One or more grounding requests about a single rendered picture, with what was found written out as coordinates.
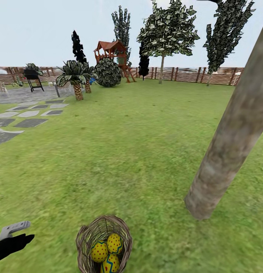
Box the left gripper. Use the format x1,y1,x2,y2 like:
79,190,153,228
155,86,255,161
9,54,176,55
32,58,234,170
0,234,34,260

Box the wicker basket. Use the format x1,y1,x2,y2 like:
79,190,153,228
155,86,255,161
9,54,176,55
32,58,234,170
75,215,133,273

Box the easter egg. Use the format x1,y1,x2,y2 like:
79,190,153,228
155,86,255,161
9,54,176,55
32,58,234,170
90,239,109,264
106,233,123,255
99,252,120,273

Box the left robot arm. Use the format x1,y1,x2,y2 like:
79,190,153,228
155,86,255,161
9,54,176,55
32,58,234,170
0,221,34,260

